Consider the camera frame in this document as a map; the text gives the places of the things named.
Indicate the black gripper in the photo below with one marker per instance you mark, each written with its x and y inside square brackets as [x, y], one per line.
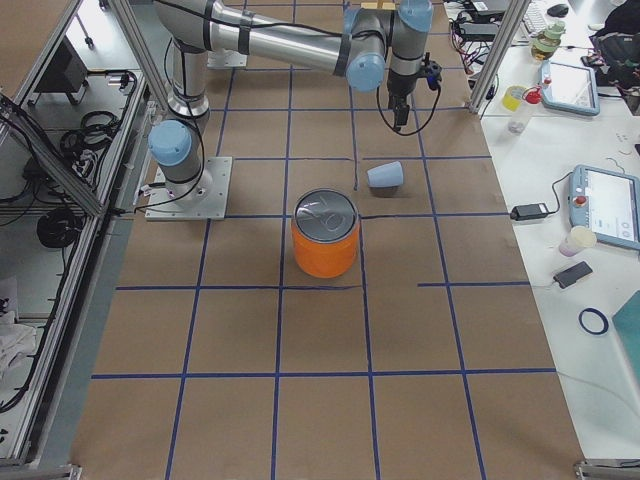
[401, 87]

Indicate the light blue plastic cup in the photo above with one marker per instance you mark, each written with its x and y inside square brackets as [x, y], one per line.
[386, 175]

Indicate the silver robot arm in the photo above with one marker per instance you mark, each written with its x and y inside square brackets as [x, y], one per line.
[377, 46]

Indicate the white paper cup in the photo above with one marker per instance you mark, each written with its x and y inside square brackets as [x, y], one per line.
[576, 240]

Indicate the yellow tape roll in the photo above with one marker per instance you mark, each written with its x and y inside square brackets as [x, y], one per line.
[513, 97]

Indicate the orange bin with grey lid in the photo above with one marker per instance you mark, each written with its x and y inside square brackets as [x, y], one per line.
[325, 232]

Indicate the teach pendant far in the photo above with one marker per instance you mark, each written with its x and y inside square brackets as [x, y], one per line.
[569, 88]

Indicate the teach pendant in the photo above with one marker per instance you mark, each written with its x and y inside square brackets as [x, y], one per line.
[607, 203]
[569, 88]

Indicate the black power adapter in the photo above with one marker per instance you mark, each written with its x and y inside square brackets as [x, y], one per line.
[526, 212]

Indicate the teach pendant near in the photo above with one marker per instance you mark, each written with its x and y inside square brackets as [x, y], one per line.
[607, 203]

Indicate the black smartphone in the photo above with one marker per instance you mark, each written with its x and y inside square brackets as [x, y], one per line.
[571, 275]

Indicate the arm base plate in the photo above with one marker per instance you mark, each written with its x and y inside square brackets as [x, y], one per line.
[206, 200]

